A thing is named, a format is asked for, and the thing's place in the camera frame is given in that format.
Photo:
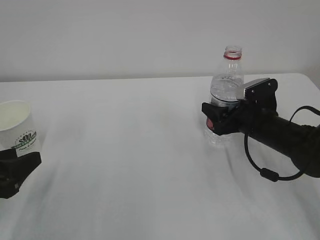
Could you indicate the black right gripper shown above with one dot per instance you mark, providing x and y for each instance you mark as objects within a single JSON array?
[{"x": 224, "y": 121}]

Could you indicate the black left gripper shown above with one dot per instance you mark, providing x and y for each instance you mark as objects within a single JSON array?
[{"x": 15, "y": 169}]

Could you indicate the clear water bottle red label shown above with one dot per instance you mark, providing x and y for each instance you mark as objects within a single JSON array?
[{"x": 227, "y": 78}]

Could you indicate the white paper cup green logo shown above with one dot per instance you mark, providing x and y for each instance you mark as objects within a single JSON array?
[{"x": 17, "y": 128}]

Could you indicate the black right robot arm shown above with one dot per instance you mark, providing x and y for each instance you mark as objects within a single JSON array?
[{"x": 300, "y": 143}]

